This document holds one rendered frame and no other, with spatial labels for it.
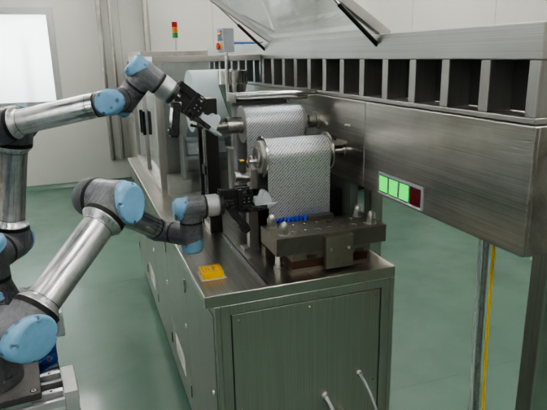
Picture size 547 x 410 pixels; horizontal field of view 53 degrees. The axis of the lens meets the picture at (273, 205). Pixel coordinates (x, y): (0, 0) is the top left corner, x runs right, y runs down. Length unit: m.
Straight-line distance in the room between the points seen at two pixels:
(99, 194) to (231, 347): 0.63
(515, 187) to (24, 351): 1.16
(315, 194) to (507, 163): 0.81
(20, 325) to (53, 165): 6.13
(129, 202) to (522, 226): 0.98
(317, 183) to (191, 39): 5.64
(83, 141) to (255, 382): 5.83
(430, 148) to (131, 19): 6.07
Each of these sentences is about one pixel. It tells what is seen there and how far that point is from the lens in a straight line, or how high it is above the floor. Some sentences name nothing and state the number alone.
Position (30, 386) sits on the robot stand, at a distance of 1.54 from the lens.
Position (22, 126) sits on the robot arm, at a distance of 1.79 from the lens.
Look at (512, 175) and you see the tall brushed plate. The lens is 1.35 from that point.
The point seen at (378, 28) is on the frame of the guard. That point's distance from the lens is 1.85.
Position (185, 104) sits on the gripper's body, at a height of 1.45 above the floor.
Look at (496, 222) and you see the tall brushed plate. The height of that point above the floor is 1.20.
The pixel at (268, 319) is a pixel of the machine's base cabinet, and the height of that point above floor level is 0.79.
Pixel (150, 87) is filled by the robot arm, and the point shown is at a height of 1.51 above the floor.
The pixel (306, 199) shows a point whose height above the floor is 1.09.
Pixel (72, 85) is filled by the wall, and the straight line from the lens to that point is 7.31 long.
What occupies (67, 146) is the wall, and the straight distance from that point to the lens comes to 7.38.
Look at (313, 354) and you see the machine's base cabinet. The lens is 1.89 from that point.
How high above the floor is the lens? 1.60
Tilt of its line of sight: 16 degrees down
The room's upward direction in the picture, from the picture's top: 1 degrees counter-clockwise
